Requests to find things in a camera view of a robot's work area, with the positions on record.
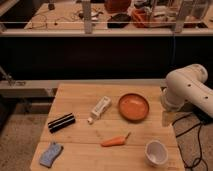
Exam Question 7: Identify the white ceramic cup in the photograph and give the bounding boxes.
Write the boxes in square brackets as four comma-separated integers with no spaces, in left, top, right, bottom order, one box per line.
[144,140,168,167]

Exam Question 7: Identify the black rectangular box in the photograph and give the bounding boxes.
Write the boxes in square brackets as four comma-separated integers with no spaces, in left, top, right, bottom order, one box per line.
[48,113,76,133]

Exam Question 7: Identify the orange plate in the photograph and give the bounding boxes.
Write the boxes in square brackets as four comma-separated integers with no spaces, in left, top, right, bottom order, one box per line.
[118,93,149,122]

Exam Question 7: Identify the brown round pot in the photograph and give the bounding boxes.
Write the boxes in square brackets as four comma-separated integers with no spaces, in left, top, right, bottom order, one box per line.
[104,0,131,13]

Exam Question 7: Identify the grey metal post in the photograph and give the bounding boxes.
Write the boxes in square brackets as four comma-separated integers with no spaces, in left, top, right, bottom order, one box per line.
[82,0,92,34]

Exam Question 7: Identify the red container on shelf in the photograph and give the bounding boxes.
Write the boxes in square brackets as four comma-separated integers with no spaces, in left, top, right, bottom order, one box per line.
[131,9,150,28]

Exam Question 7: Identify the black cable on floor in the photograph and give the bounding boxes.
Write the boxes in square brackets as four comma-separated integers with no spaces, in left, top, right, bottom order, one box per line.
[171,113,211,171]

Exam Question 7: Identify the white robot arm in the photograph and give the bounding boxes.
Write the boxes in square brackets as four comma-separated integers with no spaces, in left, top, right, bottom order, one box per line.
[161,64,213,118]

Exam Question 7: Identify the black bowl on shelf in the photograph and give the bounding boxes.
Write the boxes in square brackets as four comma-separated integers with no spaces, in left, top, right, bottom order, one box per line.
[107,13,131,28]

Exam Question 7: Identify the blue sponge cloth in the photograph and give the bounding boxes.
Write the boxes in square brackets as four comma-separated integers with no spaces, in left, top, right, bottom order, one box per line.
[39,142,63,168]

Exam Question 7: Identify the white tube bottle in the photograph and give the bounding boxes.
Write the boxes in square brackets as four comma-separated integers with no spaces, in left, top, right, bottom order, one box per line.
[87,96,112,124]

